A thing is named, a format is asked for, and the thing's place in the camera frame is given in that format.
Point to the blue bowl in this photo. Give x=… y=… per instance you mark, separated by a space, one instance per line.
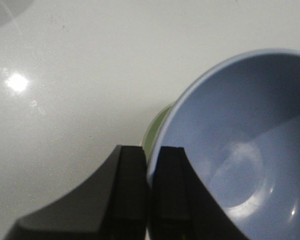
x=239 y=125

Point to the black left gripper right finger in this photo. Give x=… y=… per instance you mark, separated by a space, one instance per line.
x=182 y=208

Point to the green bowl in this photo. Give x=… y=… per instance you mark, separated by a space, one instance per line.
x=153 y=128

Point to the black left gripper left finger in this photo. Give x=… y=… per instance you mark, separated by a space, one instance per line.
x=109 y=205

